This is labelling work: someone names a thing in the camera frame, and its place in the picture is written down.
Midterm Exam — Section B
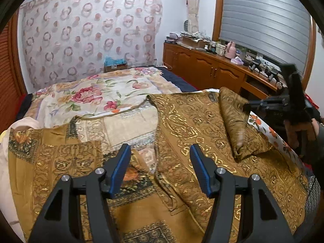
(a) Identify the wooden slatted wardrobe door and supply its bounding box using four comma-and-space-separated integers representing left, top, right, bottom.
0, 13, 28, 132

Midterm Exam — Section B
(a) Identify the wooden window frame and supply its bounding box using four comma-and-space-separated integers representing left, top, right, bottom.
212, 0, 317, 93

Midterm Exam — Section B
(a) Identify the person's right hand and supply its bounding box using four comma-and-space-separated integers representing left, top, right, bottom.
285, 120, 320, 148

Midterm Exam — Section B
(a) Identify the black device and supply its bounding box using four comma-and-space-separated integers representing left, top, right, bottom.
265, 68, 279, 82
249, 59, 263, 72

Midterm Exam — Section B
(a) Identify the wooden cabinet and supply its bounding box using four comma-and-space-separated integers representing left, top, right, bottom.
163, 42, 288, 102

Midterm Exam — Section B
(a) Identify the circle-print sheer curtain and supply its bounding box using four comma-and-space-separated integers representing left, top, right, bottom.
18, 0, 163, 91

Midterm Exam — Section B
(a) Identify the grey window blind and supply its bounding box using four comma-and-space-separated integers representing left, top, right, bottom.
219, 0, 314, 65

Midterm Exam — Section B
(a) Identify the brown gold patterned garment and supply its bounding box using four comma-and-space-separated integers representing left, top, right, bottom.
7, 86, 313, 243

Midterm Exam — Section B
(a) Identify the beige lace curtain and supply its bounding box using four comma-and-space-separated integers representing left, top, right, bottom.
185, 0, 201, 34

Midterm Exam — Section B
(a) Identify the floral blanket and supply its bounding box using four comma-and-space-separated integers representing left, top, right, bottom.
25, 66, 183, 123

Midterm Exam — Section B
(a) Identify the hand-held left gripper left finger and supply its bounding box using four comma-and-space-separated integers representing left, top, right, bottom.
28, 143, 132, 243

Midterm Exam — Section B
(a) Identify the cardboard box with papers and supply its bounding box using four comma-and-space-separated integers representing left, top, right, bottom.
181, 36, 211, 50

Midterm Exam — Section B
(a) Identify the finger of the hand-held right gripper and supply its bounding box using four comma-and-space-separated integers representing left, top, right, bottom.
242, 98, 268, 113

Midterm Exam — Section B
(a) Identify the pink thermos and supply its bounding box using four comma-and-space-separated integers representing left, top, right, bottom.
226, 41, 236, 58

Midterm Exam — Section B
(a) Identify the dark blue bed sheet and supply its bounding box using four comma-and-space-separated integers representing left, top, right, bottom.
156, 66, 201, 93

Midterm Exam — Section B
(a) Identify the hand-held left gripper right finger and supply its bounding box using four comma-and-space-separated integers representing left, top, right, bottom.
190, 143, 296, 243

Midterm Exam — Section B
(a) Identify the small cardboard box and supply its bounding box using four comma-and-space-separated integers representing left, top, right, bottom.
104, 64, 128, 74

